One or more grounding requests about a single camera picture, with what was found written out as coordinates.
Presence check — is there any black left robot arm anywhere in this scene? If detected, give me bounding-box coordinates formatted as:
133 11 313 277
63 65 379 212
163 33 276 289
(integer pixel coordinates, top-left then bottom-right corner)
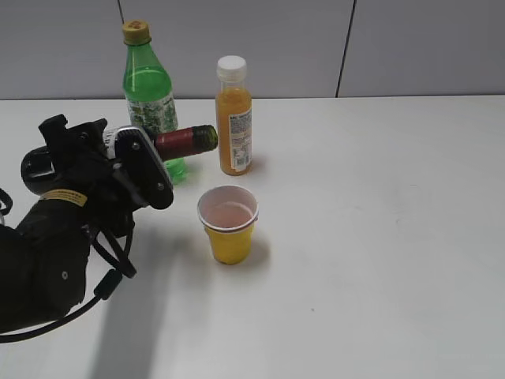
1 114 135 333

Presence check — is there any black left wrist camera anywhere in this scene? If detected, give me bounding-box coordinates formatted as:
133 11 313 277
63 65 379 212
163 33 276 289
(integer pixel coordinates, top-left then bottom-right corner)
114 126 174 210

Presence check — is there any orange juice bottle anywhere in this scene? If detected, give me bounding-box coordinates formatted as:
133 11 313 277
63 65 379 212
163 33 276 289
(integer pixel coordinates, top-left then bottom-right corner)
215 55 252 176

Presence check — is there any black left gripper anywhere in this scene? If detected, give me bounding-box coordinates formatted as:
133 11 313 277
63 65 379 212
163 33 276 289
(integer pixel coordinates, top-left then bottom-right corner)
21 114 137 237

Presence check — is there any yellow paper cup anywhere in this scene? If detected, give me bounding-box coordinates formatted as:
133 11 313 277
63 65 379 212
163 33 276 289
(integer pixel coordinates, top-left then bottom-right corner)
197 185 259 265

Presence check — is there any dark red wine bottle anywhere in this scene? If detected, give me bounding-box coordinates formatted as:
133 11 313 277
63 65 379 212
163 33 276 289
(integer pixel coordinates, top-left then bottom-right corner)
101 124 219 163

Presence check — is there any green plastic soda bottle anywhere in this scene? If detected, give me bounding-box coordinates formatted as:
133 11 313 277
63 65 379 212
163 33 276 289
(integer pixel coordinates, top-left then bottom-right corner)
121 19 188 186

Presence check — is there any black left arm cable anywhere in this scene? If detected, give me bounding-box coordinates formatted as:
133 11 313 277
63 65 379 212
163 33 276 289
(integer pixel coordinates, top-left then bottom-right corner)
0 187 137 343

